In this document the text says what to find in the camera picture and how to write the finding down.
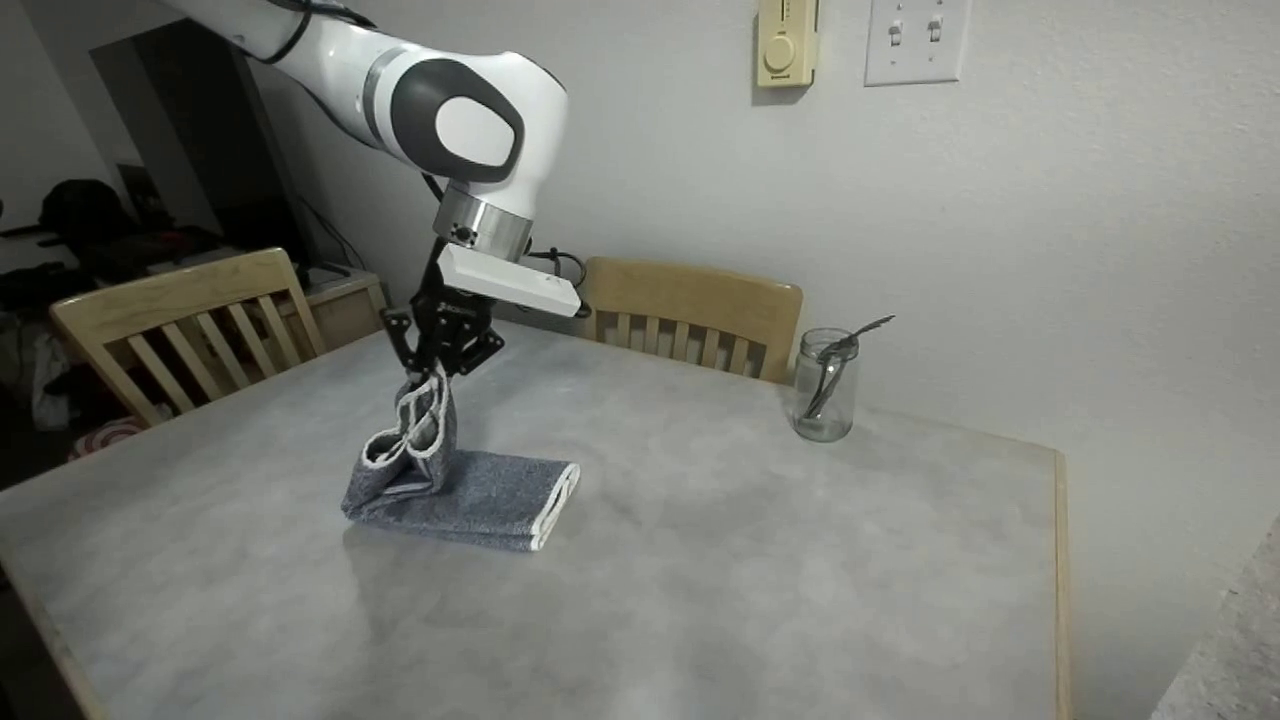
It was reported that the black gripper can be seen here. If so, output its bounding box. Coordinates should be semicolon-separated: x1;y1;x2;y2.
381;243;508;382

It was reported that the grey towel with white trim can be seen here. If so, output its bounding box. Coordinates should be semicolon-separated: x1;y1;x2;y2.
338;366;585;554

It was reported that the small wooden side cabinet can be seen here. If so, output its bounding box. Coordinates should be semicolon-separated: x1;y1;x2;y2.
299;264;393;357

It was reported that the wooden slat-back chair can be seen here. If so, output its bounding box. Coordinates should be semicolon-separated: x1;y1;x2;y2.
48;243;329;431
573;257;806;387

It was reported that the dark clutter pile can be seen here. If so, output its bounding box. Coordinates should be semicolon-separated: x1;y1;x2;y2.
0;176;242;282

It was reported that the clear glass jar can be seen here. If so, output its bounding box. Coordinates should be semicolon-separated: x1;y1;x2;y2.
783;322;858;446

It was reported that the grey speckled countertop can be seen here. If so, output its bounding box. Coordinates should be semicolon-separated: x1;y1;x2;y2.
1147;517;1280;720

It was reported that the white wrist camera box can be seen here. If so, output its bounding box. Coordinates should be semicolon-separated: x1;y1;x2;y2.
435;241;586;322

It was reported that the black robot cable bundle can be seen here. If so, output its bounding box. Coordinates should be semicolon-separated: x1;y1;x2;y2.
255;0;381;63

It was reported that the beige wall switch plate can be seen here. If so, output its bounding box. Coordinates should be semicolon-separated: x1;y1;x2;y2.
751;0;818;96

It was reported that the wall light switch plate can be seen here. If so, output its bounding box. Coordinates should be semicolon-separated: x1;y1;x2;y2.
858;0;974;88

